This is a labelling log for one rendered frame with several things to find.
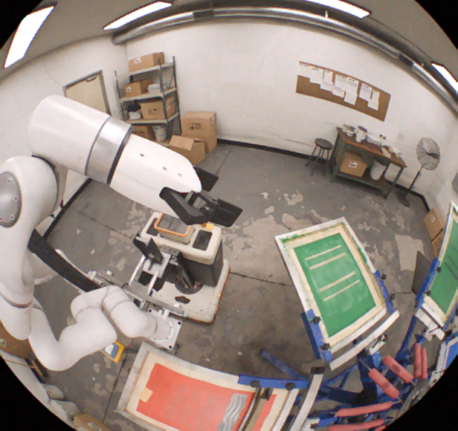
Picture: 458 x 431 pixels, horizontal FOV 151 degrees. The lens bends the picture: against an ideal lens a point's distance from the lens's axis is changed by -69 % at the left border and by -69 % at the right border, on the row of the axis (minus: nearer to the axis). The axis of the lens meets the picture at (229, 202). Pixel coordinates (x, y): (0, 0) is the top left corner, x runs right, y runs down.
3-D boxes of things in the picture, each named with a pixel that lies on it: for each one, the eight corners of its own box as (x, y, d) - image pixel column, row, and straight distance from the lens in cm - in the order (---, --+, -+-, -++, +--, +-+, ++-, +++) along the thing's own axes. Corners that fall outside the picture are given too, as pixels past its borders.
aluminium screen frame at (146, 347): (119, 409, 128) (115, 410, 125) (146, 341, 104) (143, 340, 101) (262, 452, 128) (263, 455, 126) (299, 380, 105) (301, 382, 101)
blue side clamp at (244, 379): (236, 380, 99) (236, 383, 92) (239, 372, 98) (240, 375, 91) (295, 386, 107) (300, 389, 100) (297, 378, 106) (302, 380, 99)
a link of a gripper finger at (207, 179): (172, 170, 32) (204, 184, 34) (175, 178, 29) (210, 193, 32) (182, 154, 31) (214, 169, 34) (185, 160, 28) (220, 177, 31)
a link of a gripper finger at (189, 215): (151, 176, 23) (189, 190, 25) (158, 217, 16) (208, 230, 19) (155, 168, 22) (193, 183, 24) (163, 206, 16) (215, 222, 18)
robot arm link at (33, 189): (37, 287, 38) (77, 180, 28) (23, 339, 30) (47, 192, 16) (5, 258, 40) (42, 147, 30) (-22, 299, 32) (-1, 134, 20)
